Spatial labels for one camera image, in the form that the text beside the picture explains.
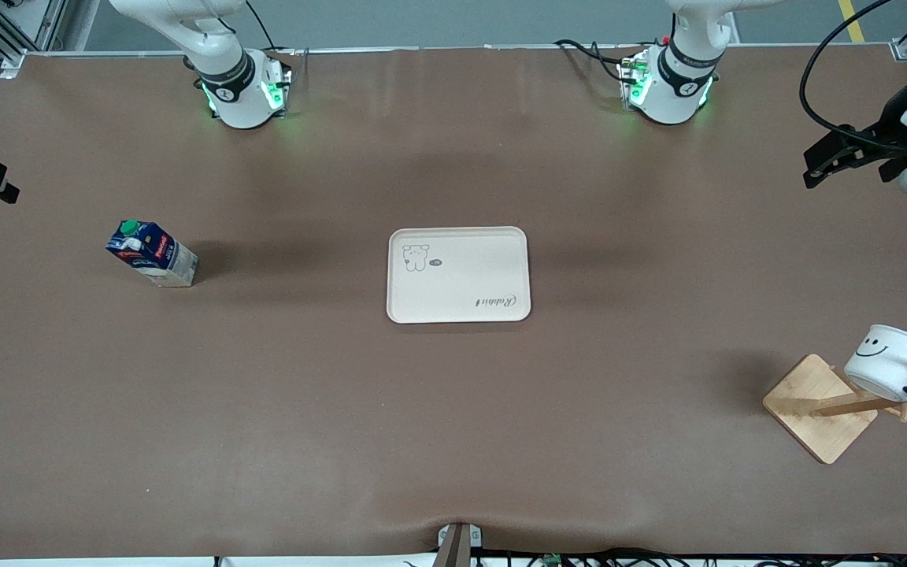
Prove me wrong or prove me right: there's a black arm base cable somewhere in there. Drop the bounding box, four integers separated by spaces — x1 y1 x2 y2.
553 37 637 84
244 0 309 73

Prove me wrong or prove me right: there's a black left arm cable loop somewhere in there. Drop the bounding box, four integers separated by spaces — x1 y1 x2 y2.
798 0 897 143

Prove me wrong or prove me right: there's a black left arm base cable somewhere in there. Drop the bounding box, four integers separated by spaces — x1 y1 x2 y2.
553 37 637 84

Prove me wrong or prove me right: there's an aluminium frame profile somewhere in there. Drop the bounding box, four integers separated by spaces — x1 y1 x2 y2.
0 0 70 80

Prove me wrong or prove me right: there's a cream tray with rabbit print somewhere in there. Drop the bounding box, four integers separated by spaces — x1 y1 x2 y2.
387 226 532 324

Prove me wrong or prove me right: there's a black right arm base cable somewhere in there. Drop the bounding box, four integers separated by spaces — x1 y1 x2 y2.
244 0 309 73

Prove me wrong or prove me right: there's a white smiley cup black handle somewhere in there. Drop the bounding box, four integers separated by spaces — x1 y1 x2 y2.
843 324 907 403

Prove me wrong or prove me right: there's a wooden cup rack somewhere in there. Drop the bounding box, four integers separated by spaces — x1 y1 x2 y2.
762 344 907 465

